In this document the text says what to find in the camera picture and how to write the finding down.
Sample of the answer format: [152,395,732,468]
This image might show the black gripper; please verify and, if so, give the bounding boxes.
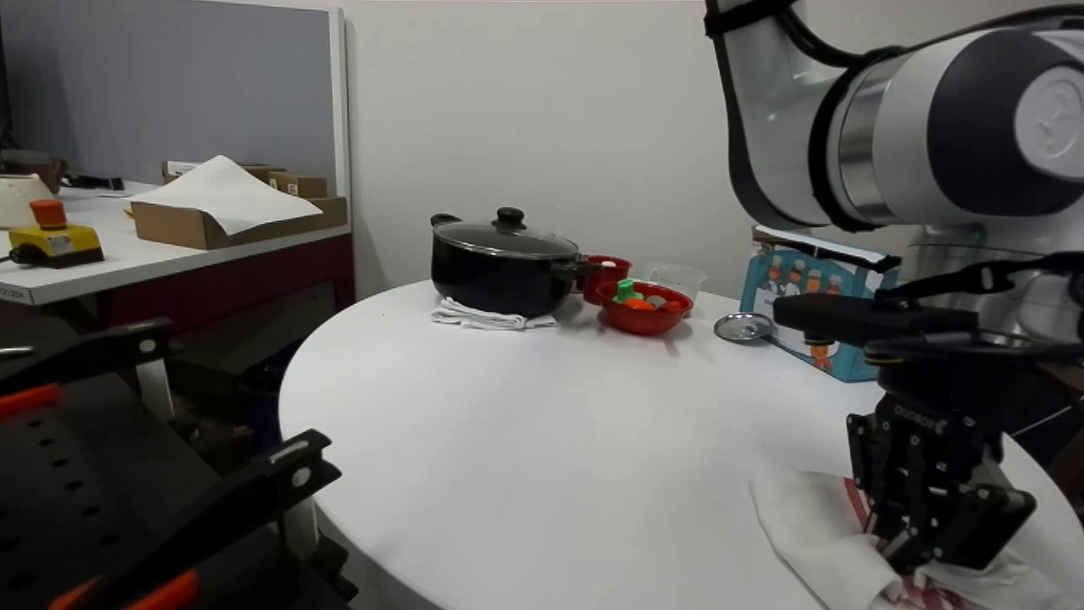
[843,386,1041,575]

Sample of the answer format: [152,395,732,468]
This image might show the white towel with red stripes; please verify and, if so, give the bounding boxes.
[748,468,1084,610]

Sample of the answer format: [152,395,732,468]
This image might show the round silver metal strainer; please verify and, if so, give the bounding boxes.
[712,311,778,349]

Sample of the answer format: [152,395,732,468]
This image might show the blue printed cardboard box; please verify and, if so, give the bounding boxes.
[737,220,909,386]

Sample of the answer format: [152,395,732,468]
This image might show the red bowl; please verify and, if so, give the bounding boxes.
[596,282,697,339]

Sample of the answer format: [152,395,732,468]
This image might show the red mug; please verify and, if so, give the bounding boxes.
[580,254,636,308]

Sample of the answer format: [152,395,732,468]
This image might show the black cooking pot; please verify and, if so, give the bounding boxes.
[426,209,586,320]

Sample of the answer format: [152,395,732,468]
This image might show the white cloth under pot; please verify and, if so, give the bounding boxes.
[430,296,563,335]

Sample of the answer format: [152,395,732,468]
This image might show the glass pot lid black knob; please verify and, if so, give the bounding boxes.
[432,204,581,263]

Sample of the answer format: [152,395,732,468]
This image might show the open cardboard box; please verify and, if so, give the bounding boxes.
[129,153,329,240]

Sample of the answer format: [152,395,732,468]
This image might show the shallow brown cardboard tray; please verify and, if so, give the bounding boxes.
[126,194,351,254]

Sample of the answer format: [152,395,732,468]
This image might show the white desk with red front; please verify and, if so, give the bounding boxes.
[0,179,359,342]

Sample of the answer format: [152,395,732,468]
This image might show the grey partition panel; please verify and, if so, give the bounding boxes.
[0,0,347,198]

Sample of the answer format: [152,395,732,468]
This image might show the small black desk item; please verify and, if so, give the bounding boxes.
[61,168,129,194]

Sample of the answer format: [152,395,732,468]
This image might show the yellow and black device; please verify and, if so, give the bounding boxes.
[7,220,107,270]

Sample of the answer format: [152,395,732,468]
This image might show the small orange block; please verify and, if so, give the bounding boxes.
[28,195,70,232]

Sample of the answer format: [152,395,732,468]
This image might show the white rounded object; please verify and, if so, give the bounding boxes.
[0,168,57,232]

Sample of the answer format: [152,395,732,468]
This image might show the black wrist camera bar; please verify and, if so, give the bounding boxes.
[771,288,986,349]

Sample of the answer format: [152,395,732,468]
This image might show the black perforated stand frame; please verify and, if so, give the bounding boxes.
[0,370,299,610]

